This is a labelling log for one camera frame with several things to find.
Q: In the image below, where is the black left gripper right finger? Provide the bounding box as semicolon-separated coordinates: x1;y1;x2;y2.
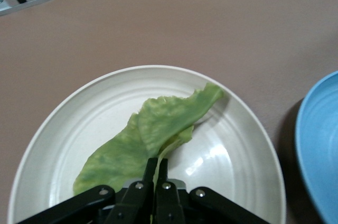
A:
154;158;270;224

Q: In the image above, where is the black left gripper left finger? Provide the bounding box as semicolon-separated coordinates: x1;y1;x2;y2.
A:
15;157;158;224

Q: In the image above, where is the green lettuce leaf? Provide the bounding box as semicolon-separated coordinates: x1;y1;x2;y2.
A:
73;82;226;197

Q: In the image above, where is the beige round plate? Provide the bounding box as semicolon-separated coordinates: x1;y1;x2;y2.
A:
7;64;287;224

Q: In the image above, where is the blue round plate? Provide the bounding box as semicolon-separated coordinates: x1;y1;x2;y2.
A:
295;70;338;224

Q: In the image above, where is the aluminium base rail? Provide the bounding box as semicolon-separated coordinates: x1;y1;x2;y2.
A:
0;0;58;16

